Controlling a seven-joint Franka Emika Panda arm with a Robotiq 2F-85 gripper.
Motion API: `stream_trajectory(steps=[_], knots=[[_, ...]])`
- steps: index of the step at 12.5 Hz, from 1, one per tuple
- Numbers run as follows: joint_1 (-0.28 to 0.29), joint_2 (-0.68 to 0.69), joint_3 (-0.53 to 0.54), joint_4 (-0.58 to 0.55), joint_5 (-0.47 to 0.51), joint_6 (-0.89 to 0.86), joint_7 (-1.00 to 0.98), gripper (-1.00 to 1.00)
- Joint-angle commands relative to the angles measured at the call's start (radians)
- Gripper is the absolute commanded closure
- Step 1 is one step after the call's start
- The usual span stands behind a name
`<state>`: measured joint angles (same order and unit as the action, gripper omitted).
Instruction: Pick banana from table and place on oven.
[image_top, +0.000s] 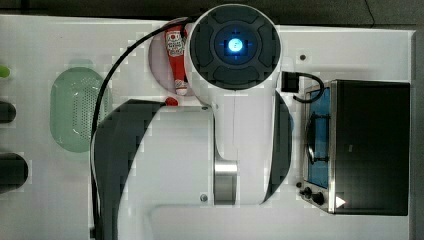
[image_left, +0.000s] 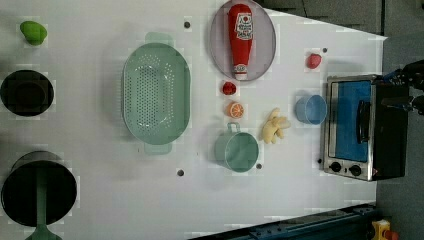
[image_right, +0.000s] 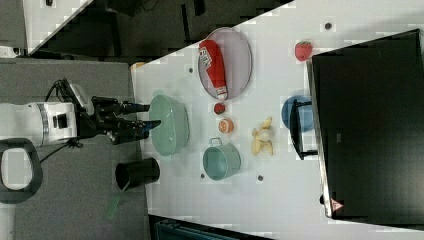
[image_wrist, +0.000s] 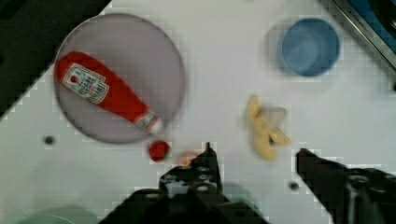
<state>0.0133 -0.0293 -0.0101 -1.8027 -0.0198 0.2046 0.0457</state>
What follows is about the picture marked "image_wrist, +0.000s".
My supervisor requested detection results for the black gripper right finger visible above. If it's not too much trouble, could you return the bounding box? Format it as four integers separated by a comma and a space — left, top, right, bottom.
296, 148, 396, 224

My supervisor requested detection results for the red plush ketchup bottle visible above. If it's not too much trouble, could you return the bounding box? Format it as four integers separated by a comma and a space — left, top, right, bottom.
55, 51, 163, 134

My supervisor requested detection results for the black toaster oven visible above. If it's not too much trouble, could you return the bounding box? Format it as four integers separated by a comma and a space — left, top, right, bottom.
323, 0, 396, 70

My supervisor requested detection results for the blue bowl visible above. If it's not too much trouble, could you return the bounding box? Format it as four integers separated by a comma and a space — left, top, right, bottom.
277, 17, 342, 78

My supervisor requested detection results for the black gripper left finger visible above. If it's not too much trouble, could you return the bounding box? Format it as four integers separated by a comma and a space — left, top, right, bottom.
159, 142, 222, 198

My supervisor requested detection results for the green colander basket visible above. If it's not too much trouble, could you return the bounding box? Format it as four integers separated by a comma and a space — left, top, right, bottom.
16, 206, 98, 224

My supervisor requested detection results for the small red strawberry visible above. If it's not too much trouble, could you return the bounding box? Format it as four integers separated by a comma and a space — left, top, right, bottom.
148, 141, 170, 162

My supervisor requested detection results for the grey round plate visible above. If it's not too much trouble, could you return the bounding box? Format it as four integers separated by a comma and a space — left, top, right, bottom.
53, 13, 186, 144

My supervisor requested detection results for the teal green cup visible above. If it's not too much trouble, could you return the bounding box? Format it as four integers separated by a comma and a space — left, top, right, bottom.
222, 182, 262, 217

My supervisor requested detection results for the orange slice toy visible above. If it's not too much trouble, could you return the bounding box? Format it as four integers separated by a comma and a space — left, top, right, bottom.
177, 151, 199, 166

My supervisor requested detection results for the plush peeled banana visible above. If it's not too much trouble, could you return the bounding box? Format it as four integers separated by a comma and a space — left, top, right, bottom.
247, 95, 290, 161

